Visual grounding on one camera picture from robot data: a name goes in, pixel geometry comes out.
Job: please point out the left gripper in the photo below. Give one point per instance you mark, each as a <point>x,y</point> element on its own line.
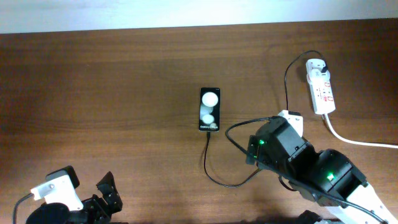
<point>106,208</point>

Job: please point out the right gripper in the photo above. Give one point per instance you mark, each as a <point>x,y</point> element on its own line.
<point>262,160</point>

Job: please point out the black smartphone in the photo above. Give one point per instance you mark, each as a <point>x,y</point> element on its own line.
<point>210,103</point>

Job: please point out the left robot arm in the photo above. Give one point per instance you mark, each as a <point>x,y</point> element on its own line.
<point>62,204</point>

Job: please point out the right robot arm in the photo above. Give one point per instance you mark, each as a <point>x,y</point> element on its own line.
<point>327,177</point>

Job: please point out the white USB charger plug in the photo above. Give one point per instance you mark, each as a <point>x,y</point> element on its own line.
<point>315,76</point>

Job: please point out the white power strip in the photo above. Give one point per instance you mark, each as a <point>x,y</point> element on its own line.
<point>322,95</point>

